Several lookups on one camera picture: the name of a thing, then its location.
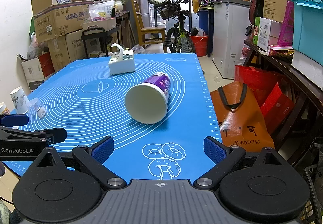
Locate purple white paper cup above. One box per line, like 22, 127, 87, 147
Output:
125, 72, 171, 124

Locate yellow blue paper cup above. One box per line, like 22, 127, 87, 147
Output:
0, 102, 10, 115

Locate white patterned paper cup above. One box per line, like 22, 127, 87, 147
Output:
10, 86, 29, 114

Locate clear plastic cup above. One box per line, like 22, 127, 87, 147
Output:
27, 98, 47, 123

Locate orange shopping bag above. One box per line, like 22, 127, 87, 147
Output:
210, 81, 274, 152

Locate blue silicone baking mat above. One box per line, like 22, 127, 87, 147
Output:
2, 52, 223, 185

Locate red white cardboard box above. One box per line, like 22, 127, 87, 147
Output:
17, 52, 55, 92

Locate red gift bag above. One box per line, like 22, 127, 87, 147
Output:
234, 66, 295, 134

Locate dark wooden shelf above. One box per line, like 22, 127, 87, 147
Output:
244, 40, 322, 168

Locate lower stacked cardboard box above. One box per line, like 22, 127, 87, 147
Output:
47, 30, 86, 72

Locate white tissue box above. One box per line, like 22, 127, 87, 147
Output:
108, 43, 135, 75

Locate black metal rack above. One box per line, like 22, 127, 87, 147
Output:
81, 26, 120, 58

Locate large top cardboard box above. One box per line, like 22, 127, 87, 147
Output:
31, 0, 93, 43

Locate red plastic bucket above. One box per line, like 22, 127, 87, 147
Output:
191, 36, 208, 57

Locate green black bicycle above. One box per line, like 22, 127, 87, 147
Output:
148, 0, 199, 53

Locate pink plastic basket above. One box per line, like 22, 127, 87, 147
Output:
277, 1, 294, 46

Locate green white product box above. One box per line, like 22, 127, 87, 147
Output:
253, 16, 282, 52

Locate wooden chair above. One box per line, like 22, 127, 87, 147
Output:
130, 0, 167, 49

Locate white chest freezer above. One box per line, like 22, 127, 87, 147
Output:
212, 0, 251, 79

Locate teal plastic storage bin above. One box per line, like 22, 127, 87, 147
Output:
291, 0, 323, 64

